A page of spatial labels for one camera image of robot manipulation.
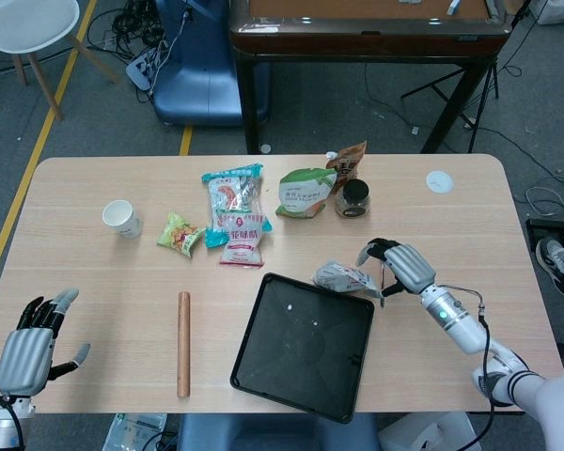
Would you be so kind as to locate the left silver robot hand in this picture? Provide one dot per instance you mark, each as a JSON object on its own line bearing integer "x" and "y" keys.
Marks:
{"x": 26, "y": 359}

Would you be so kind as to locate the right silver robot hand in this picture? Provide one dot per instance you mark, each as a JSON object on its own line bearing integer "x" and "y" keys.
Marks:
{"x": 411, "y": 268}

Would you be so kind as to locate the grey packet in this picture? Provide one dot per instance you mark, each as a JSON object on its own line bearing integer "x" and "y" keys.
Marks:
{"x": 340, "y": 279}

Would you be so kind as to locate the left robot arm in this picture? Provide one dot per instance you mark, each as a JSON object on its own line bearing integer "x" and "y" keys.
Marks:
{"x": 0, "y": 425}

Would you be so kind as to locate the black plastic tray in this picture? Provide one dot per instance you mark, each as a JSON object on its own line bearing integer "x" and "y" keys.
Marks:
{"x": 301, "y": 347}

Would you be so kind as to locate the green snack packet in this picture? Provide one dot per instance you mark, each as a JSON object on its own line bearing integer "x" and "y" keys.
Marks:
{"x": 178, "y": 235}

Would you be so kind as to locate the metal fork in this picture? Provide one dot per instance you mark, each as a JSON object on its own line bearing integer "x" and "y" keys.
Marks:
{"x": 383, "y": 275}

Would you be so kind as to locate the glass jar black lid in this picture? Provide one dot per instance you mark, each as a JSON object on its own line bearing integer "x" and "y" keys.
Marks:
{"x": 352, "y": 199}

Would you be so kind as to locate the white round table cap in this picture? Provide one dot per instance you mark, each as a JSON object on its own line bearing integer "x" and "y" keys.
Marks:
{"x": 439, "y": 181}

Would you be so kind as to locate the orange spout pouch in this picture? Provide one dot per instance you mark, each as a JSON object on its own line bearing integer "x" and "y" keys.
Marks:
{"x": 350, "y": 162}

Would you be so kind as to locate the green corn starch pouch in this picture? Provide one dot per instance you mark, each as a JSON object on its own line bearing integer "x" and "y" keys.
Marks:
{"x": 303, "y": 195}

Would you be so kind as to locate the clear plastic bag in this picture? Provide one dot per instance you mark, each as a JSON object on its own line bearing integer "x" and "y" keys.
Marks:
{"x": 134, "y": 432}

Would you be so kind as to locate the black foot pedal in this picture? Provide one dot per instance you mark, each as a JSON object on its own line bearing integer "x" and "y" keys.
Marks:
{"x": 552, "y": 231}

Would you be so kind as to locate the grey black sneaker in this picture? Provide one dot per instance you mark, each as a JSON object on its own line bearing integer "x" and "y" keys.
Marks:
{"x": 557, "y": 265}

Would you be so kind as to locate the wooden rolling pin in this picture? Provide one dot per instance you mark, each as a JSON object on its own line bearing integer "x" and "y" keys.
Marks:
{"x": 183, "y": 345}

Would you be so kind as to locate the white box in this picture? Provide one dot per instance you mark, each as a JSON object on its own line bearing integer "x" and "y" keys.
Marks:
{"x": 423, "y": 434}

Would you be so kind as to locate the white paper cup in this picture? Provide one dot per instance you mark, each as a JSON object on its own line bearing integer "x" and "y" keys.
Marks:
{"x": 122, "y": 221}

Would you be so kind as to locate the pink white sugar bag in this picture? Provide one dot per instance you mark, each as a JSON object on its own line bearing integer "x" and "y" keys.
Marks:
{"x": 242, "y": 242}

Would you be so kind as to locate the small white floor disc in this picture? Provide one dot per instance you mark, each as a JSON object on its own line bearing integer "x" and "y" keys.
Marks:
{"x": 265, "y": 148}

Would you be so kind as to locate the teal shrimp chip bag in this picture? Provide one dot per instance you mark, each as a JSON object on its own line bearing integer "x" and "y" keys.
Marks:
{"x": 230, "y": 192}

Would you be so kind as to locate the dark blue robot torso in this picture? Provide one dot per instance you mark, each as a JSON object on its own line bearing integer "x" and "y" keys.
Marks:
{"x": 272, "y": 434}

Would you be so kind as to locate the dark brown mahjong table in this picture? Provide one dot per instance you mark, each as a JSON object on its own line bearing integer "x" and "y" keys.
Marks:
{"x": 357, "y": 40}

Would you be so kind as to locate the white power strip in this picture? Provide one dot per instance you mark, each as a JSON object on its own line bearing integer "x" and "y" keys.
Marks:
{"x": 138, "y": 70}

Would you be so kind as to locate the white chair wooden legs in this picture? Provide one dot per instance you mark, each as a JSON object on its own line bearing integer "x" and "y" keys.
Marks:
{"x": 23, "y": 23}

